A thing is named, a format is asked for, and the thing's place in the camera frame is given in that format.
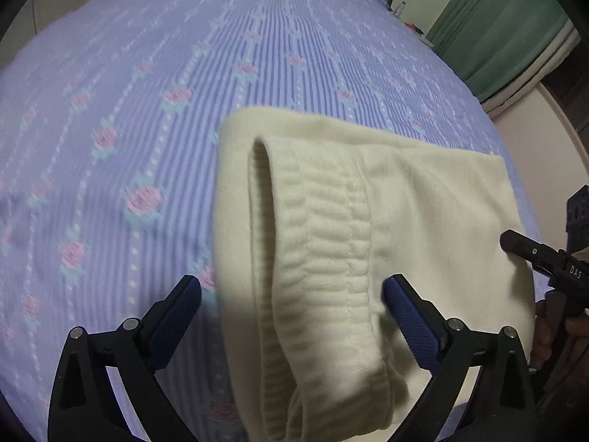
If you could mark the small red item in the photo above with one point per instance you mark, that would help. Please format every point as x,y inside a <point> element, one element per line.
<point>416,28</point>

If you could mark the white curtain liner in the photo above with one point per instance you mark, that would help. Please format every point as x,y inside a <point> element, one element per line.
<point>529,83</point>

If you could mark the clear plastic bottle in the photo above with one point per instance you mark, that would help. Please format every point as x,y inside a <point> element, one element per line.
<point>399,7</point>

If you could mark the person's right hand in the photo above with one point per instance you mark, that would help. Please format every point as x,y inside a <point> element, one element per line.
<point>544,336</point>

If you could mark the purple floral bedspread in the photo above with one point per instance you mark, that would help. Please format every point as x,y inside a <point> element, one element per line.
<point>161,101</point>

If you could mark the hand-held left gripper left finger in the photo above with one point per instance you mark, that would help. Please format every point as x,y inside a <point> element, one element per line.
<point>177,317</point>

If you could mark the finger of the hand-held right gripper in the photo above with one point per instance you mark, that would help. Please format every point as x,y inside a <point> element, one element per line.
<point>543,258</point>

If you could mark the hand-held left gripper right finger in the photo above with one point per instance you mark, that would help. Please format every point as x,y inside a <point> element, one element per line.
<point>409,315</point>

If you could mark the dark wooden furniture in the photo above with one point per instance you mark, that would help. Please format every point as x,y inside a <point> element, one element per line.
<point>573,96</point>

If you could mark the cream knit pants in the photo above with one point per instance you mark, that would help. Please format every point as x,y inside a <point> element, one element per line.
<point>368,202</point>

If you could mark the green curtain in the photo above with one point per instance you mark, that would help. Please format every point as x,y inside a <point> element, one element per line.
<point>497,23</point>

